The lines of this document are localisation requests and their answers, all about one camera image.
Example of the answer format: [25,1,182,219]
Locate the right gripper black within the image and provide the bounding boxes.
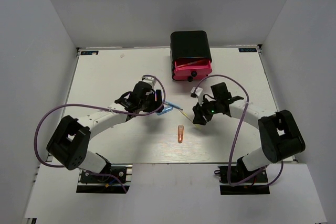
[193,95,221,125]

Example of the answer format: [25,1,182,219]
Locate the yellow highlighter pen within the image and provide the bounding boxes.
[179,110,202,129]

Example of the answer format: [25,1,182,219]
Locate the pink drawer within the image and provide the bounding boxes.
[173,60,212,74]
[172,75,207,82]
[172,71,208,82]

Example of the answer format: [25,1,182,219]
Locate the orange highlighter pen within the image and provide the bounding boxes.
[187,60,206,66]

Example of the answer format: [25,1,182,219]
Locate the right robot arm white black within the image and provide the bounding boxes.
[191,82,306,182]

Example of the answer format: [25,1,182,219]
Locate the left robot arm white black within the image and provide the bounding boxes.
[46,75,165,182]

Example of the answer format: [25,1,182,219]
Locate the light blue clip pen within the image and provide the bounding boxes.
[164,101,183,111]

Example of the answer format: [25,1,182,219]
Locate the black drawer cabinet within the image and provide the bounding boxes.
[170,30,212,73]

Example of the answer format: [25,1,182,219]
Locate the left blue table sticker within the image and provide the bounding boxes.
[80,50,99,56]

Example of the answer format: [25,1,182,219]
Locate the blue table sticker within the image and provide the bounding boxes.
[238,48,258,52]
[80,50,99,56]

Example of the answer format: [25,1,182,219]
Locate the right blue table sticker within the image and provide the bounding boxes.
[238,48,258,52]

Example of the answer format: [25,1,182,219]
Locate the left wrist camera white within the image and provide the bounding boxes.
[141,76,157,88]

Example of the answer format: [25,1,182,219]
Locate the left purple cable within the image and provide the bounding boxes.
[34,74,166,192]

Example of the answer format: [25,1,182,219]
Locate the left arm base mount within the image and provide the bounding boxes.
[76,164,133,194]

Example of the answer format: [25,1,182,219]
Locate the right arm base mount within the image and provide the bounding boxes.
[213,165,271,196]

